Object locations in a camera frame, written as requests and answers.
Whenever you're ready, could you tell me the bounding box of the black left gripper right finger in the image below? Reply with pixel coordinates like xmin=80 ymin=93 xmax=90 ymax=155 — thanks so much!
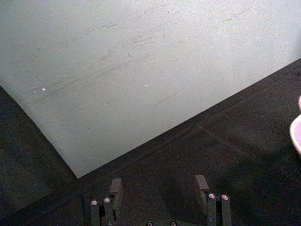
xmin=195 ymin=175 xmax=232 ymax=226

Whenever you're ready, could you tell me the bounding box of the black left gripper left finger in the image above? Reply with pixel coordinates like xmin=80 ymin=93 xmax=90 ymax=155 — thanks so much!
xmin=90 ymin=178 xmax=123 ymax=226

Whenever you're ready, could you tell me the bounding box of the black table cloth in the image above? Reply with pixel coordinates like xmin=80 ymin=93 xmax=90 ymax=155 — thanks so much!
xmin=0 ymin=58 xmax=301 ymax=226

